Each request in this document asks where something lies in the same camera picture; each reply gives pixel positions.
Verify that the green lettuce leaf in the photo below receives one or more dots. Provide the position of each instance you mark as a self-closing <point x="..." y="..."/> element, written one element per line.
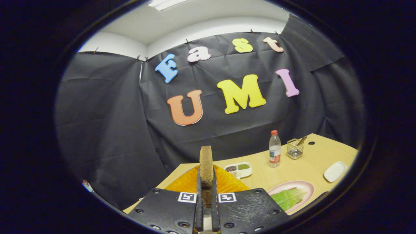
<point x="287" y="198"/>

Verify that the black backdrop cloth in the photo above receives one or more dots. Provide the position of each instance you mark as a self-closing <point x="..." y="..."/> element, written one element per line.
<point x="260" y="123"/>

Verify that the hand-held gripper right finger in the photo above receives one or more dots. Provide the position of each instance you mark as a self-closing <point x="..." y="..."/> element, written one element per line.
<point x="250" y="211"/>

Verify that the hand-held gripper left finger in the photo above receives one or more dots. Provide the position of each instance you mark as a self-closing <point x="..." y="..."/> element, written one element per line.
<point x="169" y="211"/>

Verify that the white rectangular plate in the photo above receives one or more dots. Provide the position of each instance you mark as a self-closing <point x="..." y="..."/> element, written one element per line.
<point x="334" y="171"/>

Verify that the clear bottle with red cap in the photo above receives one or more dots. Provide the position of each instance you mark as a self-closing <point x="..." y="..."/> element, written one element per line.
<point x="275" y="152"/>

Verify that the brown bread slice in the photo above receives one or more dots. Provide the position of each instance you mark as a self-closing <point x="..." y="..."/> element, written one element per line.
<point x="206" y="165"/>

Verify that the pink round plate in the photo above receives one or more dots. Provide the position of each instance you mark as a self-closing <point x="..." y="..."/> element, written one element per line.
<point x="308" y="188"/>

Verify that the ceiling light panel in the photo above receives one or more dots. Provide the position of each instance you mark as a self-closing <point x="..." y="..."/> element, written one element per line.
<point x="165" y="4"/>

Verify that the white compartment condiment tray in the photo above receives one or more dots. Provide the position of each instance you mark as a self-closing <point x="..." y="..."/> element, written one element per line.
<point x="247" y="172"/>

